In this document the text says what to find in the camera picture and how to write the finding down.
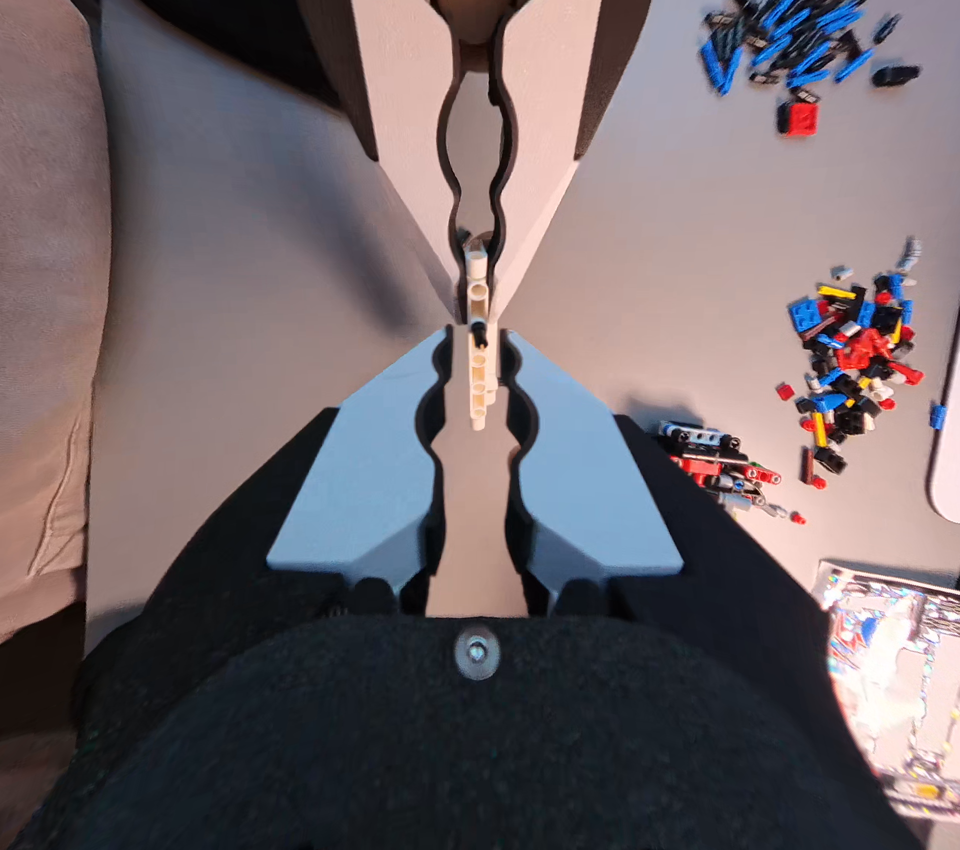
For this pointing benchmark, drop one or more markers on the partly built lego truck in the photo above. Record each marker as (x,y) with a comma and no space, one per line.
(712,460)

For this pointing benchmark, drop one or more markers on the black lego pin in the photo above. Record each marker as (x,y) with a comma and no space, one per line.
(460,237)
(478,336)

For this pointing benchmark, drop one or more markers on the red square lego plate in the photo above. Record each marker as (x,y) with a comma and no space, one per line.
(796,118)

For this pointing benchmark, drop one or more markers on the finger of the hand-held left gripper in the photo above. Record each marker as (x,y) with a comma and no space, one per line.
(405,100)
(547,100)

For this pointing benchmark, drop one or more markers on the pile of mixed lego pieces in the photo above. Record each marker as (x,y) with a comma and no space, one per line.
(855,355)

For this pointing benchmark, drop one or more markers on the black lego liftarm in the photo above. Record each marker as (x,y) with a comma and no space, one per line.
(896,74)

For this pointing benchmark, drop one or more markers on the person's beige hoodie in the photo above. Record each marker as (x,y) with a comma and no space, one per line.
(45,265)

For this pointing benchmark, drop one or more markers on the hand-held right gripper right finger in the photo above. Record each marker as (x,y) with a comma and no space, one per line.
(592,490)

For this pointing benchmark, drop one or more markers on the small blue lego piece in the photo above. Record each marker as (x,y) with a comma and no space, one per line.
(937,415)

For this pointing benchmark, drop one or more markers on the heap of black blue pins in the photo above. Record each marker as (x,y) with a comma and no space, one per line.
(795,33)

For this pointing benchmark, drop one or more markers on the white lego panel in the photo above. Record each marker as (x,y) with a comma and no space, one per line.
(478,374)

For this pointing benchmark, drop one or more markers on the holographic sticker sheet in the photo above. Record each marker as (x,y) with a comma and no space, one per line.
(900,677)

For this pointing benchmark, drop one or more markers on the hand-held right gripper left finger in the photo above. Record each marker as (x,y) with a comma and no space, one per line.
(360,490)

